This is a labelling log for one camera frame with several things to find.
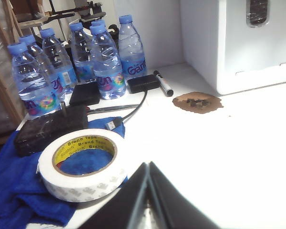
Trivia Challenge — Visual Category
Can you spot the black marker pen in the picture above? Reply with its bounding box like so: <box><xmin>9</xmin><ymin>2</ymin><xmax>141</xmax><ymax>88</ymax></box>
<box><xmin>153</xmin><ymin>70</ymin><xmax>174</xmax><ymax>97</ymax></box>

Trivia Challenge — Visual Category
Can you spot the black clamp device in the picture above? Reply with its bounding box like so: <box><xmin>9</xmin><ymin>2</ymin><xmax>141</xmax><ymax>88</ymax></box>
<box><xmin>44</xmin><ymin>1</ymin><xmax>104</xmax><ymax>24</ymax></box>

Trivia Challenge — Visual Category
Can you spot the blue cloth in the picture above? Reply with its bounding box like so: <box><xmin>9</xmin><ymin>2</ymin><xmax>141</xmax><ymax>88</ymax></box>
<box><xmin>0</xmin><ymin>116</ymin><xmax>126</xmax><ymax>229</ymax></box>

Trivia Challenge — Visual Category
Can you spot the small smooth black box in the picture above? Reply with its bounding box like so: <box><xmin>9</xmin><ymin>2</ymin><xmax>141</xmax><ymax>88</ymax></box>
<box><xmin>69</xmin><ymin>82</ymin><xmax>101</xmax><ymax>106</ymax></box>

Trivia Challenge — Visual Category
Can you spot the white double-sided tape roll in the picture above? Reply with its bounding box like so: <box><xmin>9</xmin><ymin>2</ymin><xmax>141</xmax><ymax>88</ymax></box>
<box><xmin>37</xmin><ymin>128</ymin><xmax>131</xmax><ymax>203</ymax></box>

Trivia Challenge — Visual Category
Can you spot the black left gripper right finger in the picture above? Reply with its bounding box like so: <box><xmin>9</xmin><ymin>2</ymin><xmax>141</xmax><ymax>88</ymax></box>
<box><xmin>149</xmin><ymin>161</ymin><xmax>220</xmax><ymax>229</ymax></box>

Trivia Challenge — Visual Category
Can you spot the black metal hook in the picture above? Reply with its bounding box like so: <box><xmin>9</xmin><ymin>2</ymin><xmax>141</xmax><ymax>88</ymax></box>
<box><xmin>108</xmin><ymin>23</ymin><xmax>120</xmax><ymax>36</ymax></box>

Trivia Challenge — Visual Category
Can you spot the wooden rack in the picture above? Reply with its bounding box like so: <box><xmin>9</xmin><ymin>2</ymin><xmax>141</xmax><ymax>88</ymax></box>
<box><xmin>10</xmin><ymin>0</ymin><xmax>50</xmax><ymax>31</ymax></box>

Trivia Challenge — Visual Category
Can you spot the wooden frame with plastic wrap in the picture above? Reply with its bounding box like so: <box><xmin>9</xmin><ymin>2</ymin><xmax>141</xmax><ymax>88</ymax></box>
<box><xmin>0</xmin><ymin>0</ymin><xmax>26</xmax><ymax>144</ymax></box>

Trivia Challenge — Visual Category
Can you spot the black dispenser tap paddle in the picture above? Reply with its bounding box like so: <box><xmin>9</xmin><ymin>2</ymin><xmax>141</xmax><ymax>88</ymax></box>
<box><xmin>246</xmin><ymin>0</ymin><xmax>269</xmax><ymax>27</ymax></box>

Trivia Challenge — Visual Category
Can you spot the scuffed black box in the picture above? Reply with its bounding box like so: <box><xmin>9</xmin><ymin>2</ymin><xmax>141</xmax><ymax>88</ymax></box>
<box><xmin>13</xmin><ymin>104</ymin><xmax>89</xmax><ymax>157</ymax></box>

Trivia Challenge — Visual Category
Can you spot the slim dark metal tool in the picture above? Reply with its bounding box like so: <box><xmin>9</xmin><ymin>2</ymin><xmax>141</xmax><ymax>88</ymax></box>
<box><xmin>87</xmin><ymin>104</ymin><xmax>139</xmax><ymax>115</ymax></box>

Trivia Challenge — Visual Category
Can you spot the black USB cable with plug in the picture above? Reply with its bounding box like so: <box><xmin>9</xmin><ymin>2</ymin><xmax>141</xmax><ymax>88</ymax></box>
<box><xmin>104</xmin><ymin>89</ymin><xmax>148</xmax><ymax>131</ymax></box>

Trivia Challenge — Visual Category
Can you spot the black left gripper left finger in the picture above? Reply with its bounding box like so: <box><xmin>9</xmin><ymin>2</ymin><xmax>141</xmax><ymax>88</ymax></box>
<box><xmin>78</xmin><ymin>162</ymin><xmax>150</xmax><ymax>229</ymax></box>

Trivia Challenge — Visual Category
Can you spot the brown torn patch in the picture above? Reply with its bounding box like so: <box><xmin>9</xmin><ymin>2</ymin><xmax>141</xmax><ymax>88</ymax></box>
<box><xmin>172</xmin><ymin>92</ymin><xmax>224</xmax><ymax>115</ymax></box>

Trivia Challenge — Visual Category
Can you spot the white AUX water dispenser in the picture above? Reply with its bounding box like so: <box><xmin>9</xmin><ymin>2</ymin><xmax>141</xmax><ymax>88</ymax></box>
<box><xmin>180</xmin><ymin>0</ymin><xmax>286</xmax><ymax>96</ymax></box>

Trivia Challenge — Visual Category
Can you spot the black USB hub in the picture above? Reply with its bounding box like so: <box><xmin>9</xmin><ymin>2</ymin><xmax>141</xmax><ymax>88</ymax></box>
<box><xmin>127</xmin><ymin>74</ymin><xmax>161</xmax><ymax>94</ymax></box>

